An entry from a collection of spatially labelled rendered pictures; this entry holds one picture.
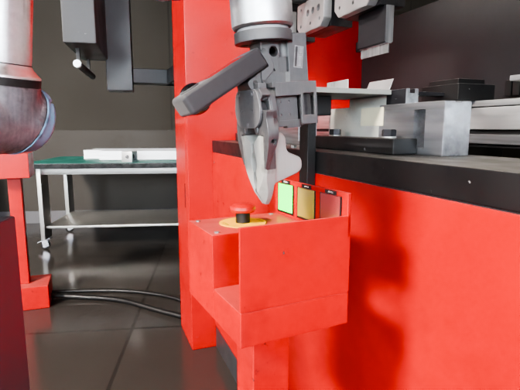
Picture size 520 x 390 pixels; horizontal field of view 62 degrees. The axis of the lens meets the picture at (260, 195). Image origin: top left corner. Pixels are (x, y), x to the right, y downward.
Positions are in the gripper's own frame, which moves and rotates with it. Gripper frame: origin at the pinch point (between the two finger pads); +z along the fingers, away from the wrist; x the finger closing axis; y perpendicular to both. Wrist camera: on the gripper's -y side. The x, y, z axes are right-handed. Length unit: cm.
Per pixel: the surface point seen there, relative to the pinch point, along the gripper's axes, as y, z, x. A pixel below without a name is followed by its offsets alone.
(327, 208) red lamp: 9.9, 3.4, -0.7
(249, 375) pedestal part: -2.4, 26.9, 3.3
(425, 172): 23.7, -0.3, -5.1
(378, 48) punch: 44, -22, 26
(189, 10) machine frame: 32, -49, 115
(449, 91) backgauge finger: 61, -12, 22
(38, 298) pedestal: -39, 75, 191
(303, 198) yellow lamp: 9.9, 2.9, 5.5
